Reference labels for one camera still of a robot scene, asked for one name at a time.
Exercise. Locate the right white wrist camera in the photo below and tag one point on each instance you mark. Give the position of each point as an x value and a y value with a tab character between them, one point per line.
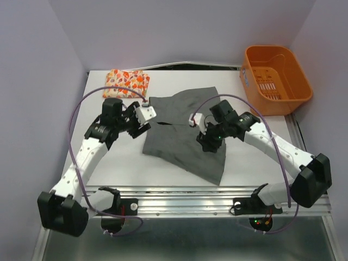
198	120

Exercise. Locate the floral orange skirt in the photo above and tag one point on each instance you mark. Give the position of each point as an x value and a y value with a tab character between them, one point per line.
137	81

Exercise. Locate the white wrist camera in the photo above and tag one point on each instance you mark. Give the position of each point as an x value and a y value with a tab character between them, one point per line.
145	113
198	120

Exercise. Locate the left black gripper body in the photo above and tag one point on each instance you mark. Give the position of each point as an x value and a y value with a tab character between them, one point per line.
129	122

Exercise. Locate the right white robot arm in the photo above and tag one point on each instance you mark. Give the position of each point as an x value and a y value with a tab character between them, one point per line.
306	176

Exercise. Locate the orange plastic basket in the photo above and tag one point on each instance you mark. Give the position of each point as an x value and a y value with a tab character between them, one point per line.
273	80

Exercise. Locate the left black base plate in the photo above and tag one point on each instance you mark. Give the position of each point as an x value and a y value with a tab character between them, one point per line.
123	207

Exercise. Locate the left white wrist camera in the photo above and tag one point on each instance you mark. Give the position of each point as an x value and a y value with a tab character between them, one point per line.
145	113

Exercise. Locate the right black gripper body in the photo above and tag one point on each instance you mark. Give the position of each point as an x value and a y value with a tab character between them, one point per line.
214	136

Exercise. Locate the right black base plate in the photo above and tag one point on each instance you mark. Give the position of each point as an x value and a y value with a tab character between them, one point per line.
252	206

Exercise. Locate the aluminium rail frame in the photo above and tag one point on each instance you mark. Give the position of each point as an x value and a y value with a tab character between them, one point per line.
167	191

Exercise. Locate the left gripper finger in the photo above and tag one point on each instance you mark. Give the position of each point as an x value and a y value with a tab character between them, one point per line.
135	132
130	110

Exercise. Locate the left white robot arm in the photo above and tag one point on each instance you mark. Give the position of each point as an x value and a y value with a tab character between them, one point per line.
67	208

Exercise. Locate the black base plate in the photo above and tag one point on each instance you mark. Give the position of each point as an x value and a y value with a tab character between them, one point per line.
252	206
123	207

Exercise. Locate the grey skirt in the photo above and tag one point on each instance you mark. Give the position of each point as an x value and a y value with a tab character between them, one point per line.
172	139

